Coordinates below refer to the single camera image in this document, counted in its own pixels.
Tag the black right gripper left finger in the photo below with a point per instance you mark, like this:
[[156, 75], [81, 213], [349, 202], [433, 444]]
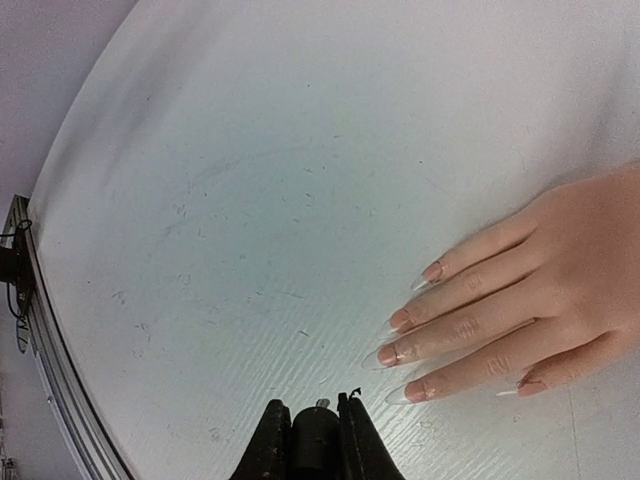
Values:
[[265, 457]]

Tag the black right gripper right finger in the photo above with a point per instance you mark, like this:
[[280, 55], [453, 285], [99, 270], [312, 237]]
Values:
[[364, 454]]

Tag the black nail polish brush cap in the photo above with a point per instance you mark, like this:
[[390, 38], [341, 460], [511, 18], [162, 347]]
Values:
[[315, 449]]

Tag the mannequin hand with long nails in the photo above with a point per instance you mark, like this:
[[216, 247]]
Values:
[[550, 294]]

